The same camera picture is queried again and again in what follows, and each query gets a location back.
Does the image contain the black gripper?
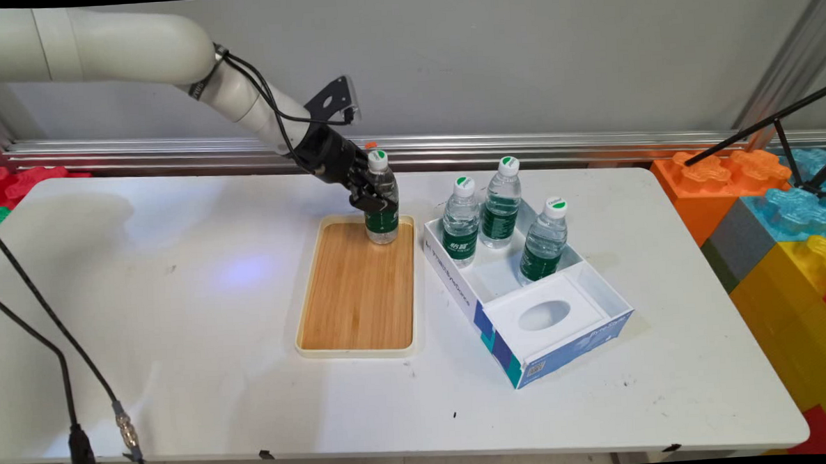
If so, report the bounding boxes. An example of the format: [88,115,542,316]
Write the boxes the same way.
[293,121,399,217]

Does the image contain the green label water bottle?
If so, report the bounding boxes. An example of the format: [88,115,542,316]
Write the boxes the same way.
[439,175,483,268]
[362,148,402,247]
[514,196,571,286]
[476,155,524,251]

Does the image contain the bamboo tray with cream rim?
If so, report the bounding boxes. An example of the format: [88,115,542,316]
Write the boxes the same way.
[289,211,423,363]

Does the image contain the white and blue cardboard box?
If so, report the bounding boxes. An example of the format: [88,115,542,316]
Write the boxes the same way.
[420,194,638,394]

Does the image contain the orange foam block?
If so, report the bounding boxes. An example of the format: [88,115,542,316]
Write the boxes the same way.
[650,146,794,249]

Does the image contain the grey foam block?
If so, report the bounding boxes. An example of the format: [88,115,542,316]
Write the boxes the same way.
[699,195,779,293]

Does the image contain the black tripod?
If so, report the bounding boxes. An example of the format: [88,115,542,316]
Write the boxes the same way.
[683,85,826,203]

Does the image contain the cyan foam block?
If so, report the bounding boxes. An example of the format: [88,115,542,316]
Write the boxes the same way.
[742,185,826,245]
[779,146,826,192]

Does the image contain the colourful giant building blocks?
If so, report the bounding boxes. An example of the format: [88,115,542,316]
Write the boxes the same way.
[727,233,826,449]

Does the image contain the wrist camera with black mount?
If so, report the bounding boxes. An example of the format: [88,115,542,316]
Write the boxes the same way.
[302,74,361,126]

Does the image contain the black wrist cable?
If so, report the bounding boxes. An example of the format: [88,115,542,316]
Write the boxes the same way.
[220,45,354,161]

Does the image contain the grey velcro cable strap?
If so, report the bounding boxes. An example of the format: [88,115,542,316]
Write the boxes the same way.
[187,45,231,101]

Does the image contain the aluminium frame rail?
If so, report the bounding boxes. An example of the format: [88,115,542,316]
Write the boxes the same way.
[1,106,826,192]

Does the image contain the black cable with metal connector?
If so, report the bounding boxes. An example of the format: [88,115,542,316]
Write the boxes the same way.
[0,217,153,464]

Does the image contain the thick black cable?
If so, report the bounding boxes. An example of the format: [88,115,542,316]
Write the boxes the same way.
[0,289,102,464]

